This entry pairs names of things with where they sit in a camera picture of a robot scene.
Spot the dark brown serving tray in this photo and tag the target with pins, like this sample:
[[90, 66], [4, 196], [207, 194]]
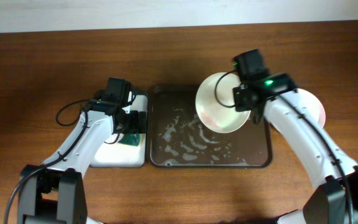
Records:
[[176, 137]]

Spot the green yellow sponge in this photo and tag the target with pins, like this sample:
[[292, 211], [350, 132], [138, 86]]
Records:
[[130, 139]]

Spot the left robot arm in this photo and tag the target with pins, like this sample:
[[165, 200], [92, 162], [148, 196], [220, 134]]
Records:
[[54, 192]]

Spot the cream plate with red stain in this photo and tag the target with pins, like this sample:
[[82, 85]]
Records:
[[214, 100]]

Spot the white sponge tray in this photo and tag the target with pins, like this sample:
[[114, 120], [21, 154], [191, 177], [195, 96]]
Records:
[[119, 155]]

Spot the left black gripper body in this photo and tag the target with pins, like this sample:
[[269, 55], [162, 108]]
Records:
[[132, 123]]

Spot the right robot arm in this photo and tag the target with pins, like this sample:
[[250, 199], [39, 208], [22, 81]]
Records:
[[333, 174]]

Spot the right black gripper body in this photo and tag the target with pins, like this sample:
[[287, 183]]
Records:
[[242, 99]]

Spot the pink plate with red stain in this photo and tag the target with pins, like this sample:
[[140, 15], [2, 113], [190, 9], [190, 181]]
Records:
[[312, 104]]

